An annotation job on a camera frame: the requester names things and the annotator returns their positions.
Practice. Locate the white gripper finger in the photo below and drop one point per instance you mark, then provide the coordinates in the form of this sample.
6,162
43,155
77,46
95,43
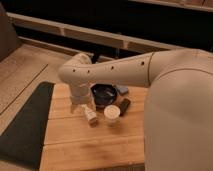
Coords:
93,106
72,109

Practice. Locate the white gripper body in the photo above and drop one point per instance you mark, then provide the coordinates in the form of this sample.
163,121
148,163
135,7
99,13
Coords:
80,94

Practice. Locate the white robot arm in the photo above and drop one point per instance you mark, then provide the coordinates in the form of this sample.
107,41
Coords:
178,109

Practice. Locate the small white bottle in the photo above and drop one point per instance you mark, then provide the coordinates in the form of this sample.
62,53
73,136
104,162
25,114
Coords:
90,115

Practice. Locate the black bowl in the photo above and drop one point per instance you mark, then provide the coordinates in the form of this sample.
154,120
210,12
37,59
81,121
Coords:
104,94

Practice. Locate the white paper cup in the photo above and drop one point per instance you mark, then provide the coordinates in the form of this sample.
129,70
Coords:
111,113

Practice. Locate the dark brown rectangular block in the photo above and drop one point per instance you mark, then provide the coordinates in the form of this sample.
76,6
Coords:
124,106

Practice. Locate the grey blue sponge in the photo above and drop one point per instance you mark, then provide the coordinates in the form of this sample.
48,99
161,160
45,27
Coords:
122,90

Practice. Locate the dark green floor mat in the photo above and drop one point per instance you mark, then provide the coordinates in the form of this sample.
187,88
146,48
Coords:
22,141

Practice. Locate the grey chair edge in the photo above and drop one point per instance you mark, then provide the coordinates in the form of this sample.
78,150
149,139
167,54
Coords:
9,40

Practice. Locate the white window frame rail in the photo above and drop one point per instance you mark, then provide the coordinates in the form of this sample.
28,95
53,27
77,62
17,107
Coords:
89,35

